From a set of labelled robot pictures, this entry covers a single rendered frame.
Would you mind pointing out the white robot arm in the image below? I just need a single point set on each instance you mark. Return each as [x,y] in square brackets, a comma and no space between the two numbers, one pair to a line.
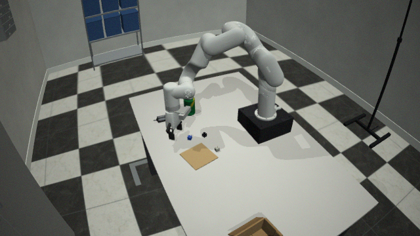
[233,35]

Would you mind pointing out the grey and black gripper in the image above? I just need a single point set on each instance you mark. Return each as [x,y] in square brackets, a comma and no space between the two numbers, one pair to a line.
[172,120]

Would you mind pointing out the tan square mat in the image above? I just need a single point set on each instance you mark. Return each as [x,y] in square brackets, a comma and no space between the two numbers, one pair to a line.
[198,156]

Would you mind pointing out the open brown cardboard box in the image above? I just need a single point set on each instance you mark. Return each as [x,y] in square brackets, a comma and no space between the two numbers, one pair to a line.
[258,226]

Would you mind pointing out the green soda can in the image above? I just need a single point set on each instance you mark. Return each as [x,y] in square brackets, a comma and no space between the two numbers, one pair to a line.
[190,102]

